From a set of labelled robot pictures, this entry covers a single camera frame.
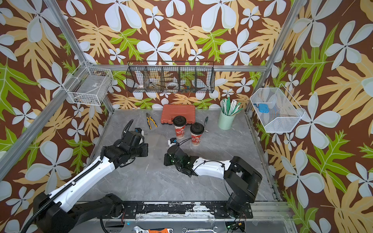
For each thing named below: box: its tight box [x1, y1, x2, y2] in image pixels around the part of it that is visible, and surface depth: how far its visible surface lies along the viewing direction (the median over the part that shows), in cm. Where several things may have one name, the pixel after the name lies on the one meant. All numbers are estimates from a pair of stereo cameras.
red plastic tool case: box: [160, 104, 196, 125], surface depth 118 cm
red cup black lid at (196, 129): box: [189, 121, 205, 147], surface depth 90 cm
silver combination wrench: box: [182, 225, 219, 233], surface depth 70 cm
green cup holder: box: [218, 109, 236, 131], surface depth 105 cm
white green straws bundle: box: [220, 97, 243, 117], surface depth 103 cm
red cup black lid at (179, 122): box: [172, 115, 187, 140], surface depth 93 cm
